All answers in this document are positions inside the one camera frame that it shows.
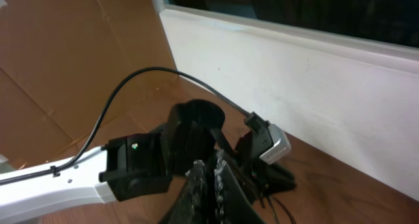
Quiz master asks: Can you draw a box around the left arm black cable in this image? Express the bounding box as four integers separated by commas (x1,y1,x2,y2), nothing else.
0,65,253,186

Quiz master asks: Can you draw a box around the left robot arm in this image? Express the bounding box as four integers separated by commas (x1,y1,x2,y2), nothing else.
1,100,296,223

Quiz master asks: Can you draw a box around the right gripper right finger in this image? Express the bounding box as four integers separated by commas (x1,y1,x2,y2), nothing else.
213,151,264,224

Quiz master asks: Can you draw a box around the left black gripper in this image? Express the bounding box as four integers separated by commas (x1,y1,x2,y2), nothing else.
228,132,297,204

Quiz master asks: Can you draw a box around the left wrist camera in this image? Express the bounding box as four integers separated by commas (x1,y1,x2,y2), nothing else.
244,112,291,165

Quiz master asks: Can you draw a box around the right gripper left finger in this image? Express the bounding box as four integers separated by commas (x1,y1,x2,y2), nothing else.
158,160,210,224

